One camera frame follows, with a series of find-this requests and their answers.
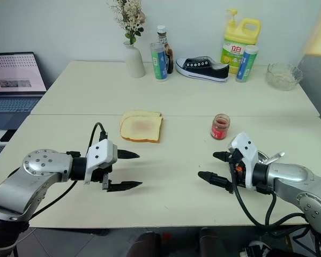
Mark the black white canvas shoe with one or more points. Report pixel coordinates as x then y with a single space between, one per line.
203 69

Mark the small red jam jar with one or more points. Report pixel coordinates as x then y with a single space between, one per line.
220 128

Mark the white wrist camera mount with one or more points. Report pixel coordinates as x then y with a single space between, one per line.
246 150
100 155

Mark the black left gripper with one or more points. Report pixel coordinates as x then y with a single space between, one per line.
101 175

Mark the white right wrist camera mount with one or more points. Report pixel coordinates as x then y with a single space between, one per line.
246 150

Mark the yellow detergent pump bottle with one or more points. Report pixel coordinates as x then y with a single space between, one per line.
239 37

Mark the dried flower bouquet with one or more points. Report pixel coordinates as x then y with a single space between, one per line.
129 18

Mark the dark rounded shape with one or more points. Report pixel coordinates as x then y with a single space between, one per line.
145 245

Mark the open laptop computer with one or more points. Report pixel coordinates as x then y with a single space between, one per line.
13 80

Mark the grey upholstered panel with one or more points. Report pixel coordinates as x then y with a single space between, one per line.
317 85

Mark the dark sauce glass bottle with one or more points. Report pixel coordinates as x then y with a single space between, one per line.
168 53

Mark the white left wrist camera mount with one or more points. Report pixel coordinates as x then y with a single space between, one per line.
100 155

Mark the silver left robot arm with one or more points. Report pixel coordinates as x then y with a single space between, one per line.
39 171

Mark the white ceramic vase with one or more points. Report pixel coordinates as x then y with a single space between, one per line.
133 61

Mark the clear glass ashtray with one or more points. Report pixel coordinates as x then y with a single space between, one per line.
283 76

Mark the silver metal spoon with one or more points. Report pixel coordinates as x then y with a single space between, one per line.
272 158

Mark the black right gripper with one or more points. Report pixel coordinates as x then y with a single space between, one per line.
236 174

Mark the small black flat device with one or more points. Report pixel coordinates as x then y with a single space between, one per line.
7 135

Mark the black white sneaker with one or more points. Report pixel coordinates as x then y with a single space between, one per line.
256 249

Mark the blue green tablet tube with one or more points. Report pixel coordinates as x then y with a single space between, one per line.
158 64
246 64

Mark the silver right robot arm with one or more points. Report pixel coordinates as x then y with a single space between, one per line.
291 176

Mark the slices of toast bread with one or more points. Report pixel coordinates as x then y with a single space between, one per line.
141 129

